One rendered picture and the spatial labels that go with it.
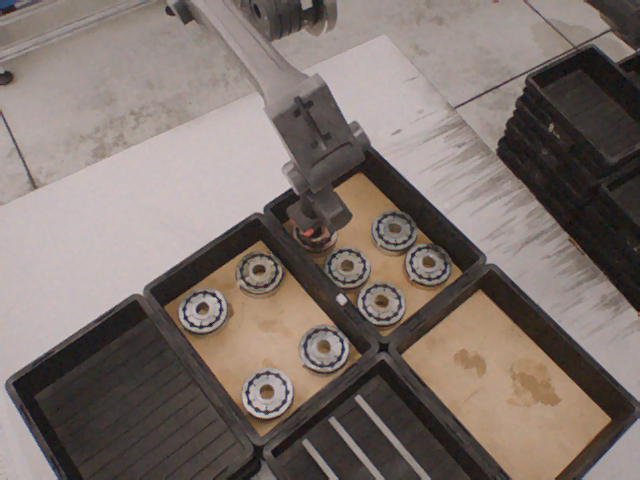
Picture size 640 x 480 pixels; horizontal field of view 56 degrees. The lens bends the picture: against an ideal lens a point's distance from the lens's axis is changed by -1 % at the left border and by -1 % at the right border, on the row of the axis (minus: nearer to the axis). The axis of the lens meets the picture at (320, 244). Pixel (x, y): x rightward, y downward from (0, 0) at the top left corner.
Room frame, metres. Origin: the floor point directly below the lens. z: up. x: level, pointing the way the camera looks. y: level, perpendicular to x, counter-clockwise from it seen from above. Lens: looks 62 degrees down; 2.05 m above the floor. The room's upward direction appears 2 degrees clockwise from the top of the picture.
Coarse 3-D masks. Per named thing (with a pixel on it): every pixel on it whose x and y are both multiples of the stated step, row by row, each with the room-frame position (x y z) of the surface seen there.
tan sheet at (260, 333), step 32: (192, 288) 0.52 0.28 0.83; (224, 288) 0.53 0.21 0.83; (288, 288) 0.53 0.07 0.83; (256, 320) 0.45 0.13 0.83; (288, 320) 0.46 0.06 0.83; (320, 320) 0.46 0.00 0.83; (224, 352) 0.38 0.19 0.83; (256, 352) 0.38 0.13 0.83; (288, 352) 0.39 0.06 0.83; (320, 352) 0.39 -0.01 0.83; (352, 352) 0.39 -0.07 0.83; (224, 384) 0.32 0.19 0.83; (320, 384) 0.32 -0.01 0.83
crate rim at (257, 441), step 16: (240, 224) 0.63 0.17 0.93; (224, 240) 0.59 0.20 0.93; (192, 256) 0.55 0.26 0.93; (176, 272) 0.52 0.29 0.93; (144, 288) 0.48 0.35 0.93; (320, 288) 0.49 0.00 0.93; (336, 304) 0.46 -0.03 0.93; (352, 320) 0.43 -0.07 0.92; (176, 336) 0.38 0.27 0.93; (368, 336) 0.39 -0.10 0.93; (192, 352) 0.35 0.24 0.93; (368, 352) 0.36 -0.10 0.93; (352, 368) 0.33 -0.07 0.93; (336, 384) 0.30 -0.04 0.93; (224, 400) 0.26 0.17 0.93; (240, 416) 0.23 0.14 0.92; (288, 416) 0.23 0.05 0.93; (272, 432) 0.20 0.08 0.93
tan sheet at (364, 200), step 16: (352, 192) 0.78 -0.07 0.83; (368, 192) 0.78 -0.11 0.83; (352, 208) 0.74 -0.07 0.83; (368, 208) 0.74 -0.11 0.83; (384, 208) 0.74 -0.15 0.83; (288, 224) 0.69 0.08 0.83; (352, 224) 0.70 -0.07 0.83; (368, 224) 0.70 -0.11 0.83; (352, 240) 0.65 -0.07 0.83; (368, 240) 0.65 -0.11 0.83; (416, 240) 0.66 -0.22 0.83; (368, 256) 0.61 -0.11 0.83; (384, 256) 0.62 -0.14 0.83; (400, 256) 0.62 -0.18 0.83; (384, 272) 0.58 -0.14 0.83; (400, 272) 0.58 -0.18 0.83; (400, 288) 0.54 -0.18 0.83; (416, 288) 0.54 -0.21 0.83; (384, 304) 0.50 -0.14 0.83; (416, 304) 0.50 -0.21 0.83
